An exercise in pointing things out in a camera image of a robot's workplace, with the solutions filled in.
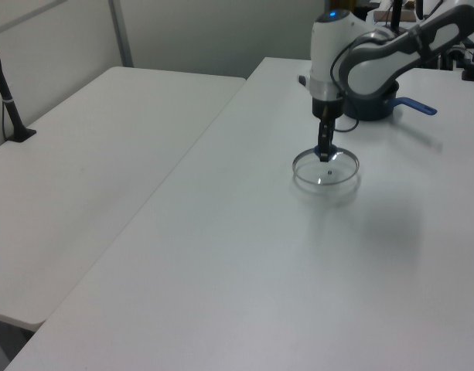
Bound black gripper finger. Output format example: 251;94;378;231
323;105;336;157
317;117;330;162

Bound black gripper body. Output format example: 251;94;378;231
311;97;344;120

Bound glass lid with blue knob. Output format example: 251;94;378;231
291;145;362;187

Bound dark blue saucepan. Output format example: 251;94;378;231
342;80;438;122

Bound black monitor stand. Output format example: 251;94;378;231
387;0;407;32

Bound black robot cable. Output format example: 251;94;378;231
329;32;398;134

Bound grey partition post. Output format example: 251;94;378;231
107;0;135;68

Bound black camera stand with cable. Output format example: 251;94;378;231
0;32;38;145

